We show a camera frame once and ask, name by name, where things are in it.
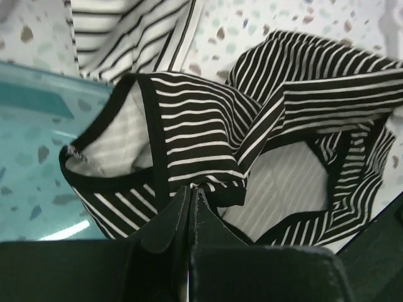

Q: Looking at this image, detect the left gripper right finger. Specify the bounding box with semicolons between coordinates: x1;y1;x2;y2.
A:
188;189;354;301

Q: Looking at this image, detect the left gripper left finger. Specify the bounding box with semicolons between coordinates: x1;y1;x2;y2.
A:
1;187;191;301

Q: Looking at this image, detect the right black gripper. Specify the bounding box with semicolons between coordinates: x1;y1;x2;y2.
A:
338;196;403;302

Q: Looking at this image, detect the teal transparent plastic bin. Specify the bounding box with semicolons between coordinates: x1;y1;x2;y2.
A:
1;62;112;242

